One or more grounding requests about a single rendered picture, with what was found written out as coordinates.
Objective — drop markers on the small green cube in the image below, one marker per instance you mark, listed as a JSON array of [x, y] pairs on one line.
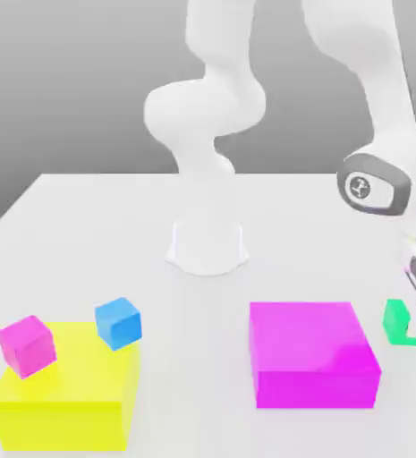
[[395, 322]]

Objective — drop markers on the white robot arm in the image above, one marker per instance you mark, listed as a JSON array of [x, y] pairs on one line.
[[207, 107]]

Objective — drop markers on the small blue cube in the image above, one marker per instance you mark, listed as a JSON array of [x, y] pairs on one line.
[[118, 322]]

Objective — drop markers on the small magenta cube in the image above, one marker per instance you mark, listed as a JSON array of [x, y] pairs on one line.
[[27, 347]]

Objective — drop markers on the large magenta box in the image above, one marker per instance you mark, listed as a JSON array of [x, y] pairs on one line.
[[300, 340]]

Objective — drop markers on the large yellow box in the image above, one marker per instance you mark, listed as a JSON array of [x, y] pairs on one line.
[[68, 411]]

